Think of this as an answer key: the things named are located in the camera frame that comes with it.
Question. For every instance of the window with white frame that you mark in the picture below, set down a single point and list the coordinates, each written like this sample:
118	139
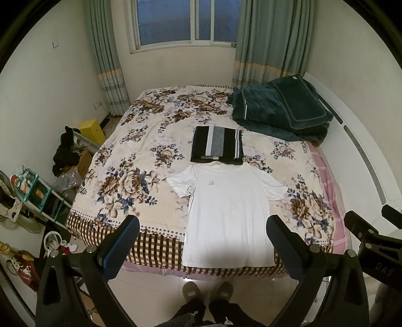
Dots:
154	25

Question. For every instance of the teal storage rack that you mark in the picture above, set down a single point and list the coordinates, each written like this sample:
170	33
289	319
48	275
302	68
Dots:
39	197

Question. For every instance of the right green curtain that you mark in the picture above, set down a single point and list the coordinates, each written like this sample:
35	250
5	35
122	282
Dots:
274	40

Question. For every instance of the black grey striped folded garment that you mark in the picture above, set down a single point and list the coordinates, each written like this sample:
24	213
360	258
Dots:
212	143

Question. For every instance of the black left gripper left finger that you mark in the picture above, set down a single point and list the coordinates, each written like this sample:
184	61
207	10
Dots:
103	264

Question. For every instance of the yellow box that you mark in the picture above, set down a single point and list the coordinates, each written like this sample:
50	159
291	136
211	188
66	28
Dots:
92	130

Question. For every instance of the dark green pillow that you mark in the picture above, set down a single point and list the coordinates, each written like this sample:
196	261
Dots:
301	101

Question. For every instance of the right grey slipper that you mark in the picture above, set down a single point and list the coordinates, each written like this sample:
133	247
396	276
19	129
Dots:
224	291

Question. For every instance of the green curtain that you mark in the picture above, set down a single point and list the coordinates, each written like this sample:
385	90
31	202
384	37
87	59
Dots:
100	32
274	40

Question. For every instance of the black clothes pile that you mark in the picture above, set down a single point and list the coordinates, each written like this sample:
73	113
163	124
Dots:
66	156

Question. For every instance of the red bag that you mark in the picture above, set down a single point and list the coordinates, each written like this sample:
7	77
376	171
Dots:
23	264

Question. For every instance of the white t-shirt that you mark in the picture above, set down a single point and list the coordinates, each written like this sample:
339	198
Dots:
227	213

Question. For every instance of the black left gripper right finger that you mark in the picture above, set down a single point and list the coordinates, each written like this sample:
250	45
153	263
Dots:
306	264

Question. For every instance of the dark green folded blanket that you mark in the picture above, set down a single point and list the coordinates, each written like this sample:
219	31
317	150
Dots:
259	109

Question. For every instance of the pink checkered bed sheet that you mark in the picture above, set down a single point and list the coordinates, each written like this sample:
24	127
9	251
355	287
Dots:
333	197

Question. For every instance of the white curved headboard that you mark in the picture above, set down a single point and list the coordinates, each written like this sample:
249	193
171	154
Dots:
362	173

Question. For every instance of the floral bed cover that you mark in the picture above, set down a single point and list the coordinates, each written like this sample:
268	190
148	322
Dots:
152	140

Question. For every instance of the left green curtain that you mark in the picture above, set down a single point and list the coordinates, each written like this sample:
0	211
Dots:
100	32

